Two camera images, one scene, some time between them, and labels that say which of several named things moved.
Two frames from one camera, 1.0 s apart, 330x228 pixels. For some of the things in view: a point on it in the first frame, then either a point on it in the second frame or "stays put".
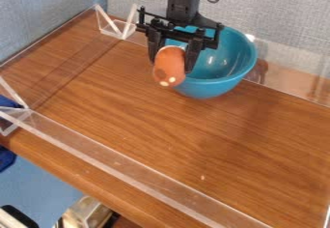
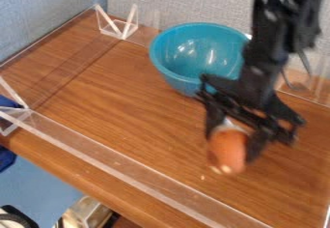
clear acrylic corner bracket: x=115 y=27 stays put
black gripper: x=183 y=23 to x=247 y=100
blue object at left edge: x=6 y=156 stays put
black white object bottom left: x=13 y=218 stays put
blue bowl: x=219 y=67 stays put
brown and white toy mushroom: x=168 y=68 to x=227 y=147
